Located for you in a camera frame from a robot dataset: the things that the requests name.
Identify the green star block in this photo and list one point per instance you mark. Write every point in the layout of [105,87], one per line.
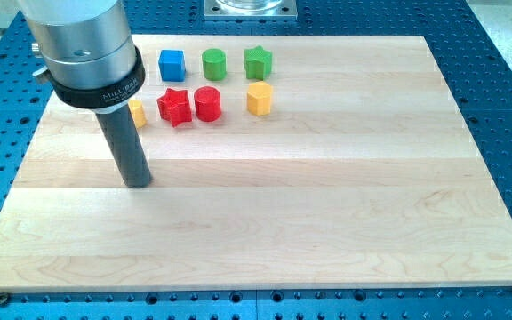
[257,63]

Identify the yellow heart block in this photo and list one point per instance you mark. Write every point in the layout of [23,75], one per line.
[138,113]

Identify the red cylinder block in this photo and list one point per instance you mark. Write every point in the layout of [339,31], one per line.
[207,103]

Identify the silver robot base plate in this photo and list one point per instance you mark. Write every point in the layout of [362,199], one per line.
[250,9]

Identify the yellow hexagon block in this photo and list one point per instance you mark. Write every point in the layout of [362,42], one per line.
[259,98]

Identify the blue cube block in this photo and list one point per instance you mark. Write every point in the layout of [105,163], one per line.
[172,66]

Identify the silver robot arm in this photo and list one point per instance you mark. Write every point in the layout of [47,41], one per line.
[87,47]

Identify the green cylinder block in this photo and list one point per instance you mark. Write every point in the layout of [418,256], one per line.
[214,64]

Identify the light wooden board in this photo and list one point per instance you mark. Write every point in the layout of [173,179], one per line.
[363,175]

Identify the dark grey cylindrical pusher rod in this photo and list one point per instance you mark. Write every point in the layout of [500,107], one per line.
[124,144]

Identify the red star block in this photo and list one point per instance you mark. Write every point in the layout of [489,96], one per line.
[174,107]

